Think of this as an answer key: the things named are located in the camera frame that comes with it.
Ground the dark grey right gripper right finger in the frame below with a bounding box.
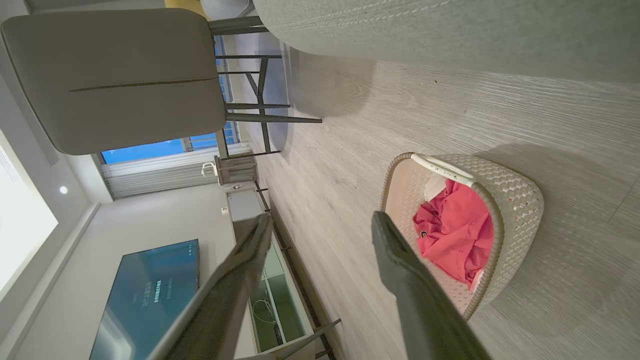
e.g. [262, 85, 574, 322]
[371, 210, 493, 360]

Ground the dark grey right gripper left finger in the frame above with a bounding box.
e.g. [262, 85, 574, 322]
[147, 213, 274, 360]

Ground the beige woven laundry basket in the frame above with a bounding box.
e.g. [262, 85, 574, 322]
[380, 152, 545, 321]

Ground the glass door media cabinet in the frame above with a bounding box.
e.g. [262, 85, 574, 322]
[227, 189, 342, 360]

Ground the red garment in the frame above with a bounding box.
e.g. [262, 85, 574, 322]
[413, 179, 495, 287]

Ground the small wooden side table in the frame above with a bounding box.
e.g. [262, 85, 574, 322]
[214, 153, 259, 187]

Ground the white ribbed curtain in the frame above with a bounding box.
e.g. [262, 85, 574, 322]
[101, 142, 252, 200]

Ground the beige upholstered chair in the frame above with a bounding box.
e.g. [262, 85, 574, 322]
[1, 8, 323, 156]

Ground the grey fabric sofa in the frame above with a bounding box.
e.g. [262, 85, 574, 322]
[251, 0, 640, 83]

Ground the wall mounted television screen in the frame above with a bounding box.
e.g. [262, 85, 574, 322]
[89, 239, 201, 360]

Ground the white basket handle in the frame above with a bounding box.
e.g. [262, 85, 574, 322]
[410, 153, 477, 184]

